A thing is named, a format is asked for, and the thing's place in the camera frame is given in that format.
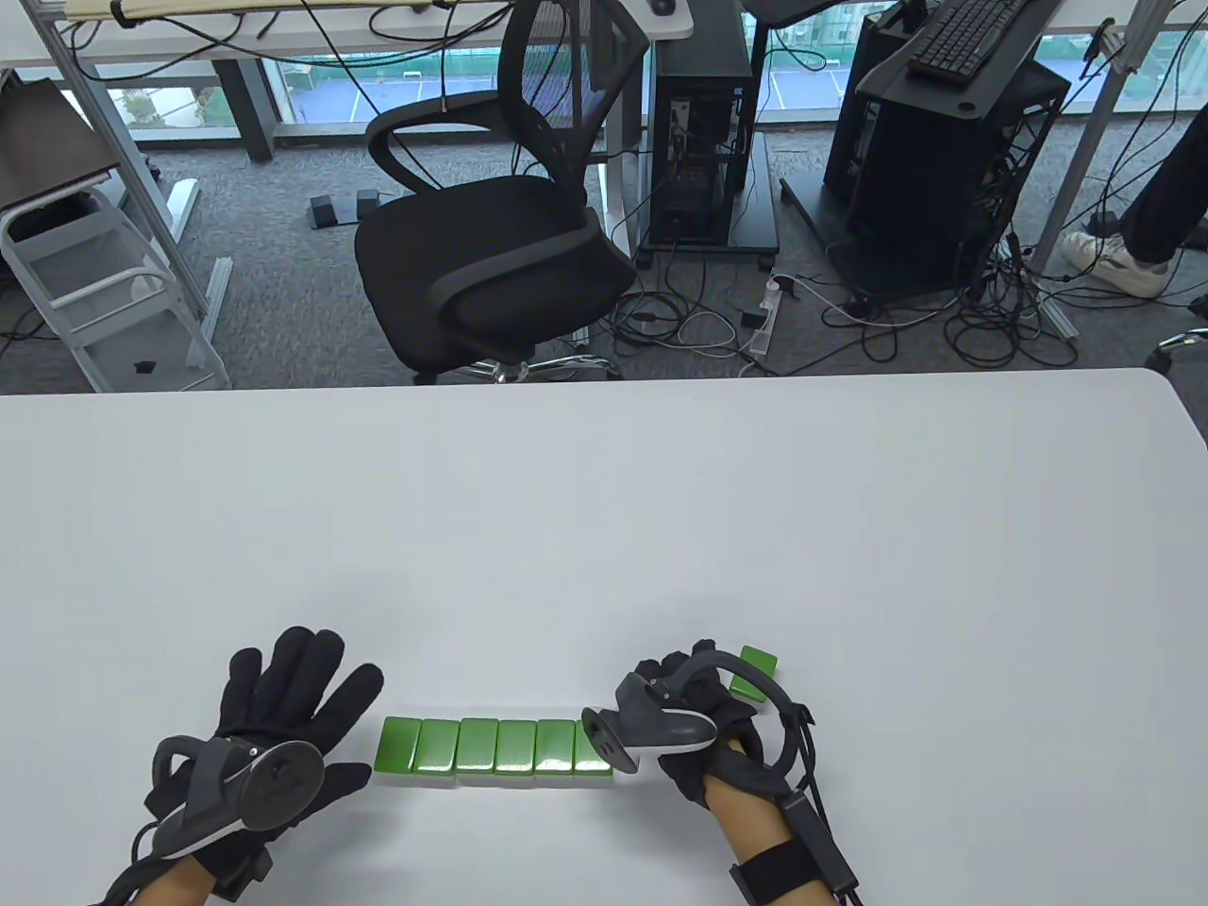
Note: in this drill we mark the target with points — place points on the person's left hand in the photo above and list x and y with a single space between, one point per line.
293 698

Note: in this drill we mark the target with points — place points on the black computer tower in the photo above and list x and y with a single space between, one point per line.
698 57

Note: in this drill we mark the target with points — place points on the person's right forearm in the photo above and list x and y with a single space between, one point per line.
746 821

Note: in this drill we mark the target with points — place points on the black office desk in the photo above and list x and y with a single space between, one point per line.
906 80

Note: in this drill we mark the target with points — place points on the person's left forearm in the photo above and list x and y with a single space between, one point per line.
175 887

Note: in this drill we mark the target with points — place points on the dark grey flat panel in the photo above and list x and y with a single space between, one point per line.
47 142

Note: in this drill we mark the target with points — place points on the black foot pedal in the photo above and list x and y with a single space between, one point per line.
368 202
323 211

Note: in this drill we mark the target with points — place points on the black mesh office chair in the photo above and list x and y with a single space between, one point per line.
491 255

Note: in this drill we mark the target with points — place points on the green backed mahjong tile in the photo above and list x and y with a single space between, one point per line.
760 661

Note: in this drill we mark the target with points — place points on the person's right hand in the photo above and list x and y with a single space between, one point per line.
698 783

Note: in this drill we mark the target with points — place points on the black keyboard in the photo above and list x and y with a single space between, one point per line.
972 33

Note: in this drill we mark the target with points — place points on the grey hand tracking controller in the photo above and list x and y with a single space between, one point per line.
661 727
278 783

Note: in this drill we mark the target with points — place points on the white step stool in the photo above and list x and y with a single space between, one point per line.
104 354

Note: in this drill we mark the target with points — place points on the chrome chair base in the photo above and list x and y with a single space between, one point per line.
1175 344

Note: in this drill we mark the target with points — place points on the open black computer case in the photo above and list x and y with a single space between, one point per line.
925 189

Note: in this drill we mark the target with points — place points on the white power strip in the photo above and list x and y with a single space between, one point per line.
763 326

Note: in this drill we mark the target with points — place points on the aluminium frame post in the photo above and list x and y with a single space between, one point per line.
1085 160
113 142

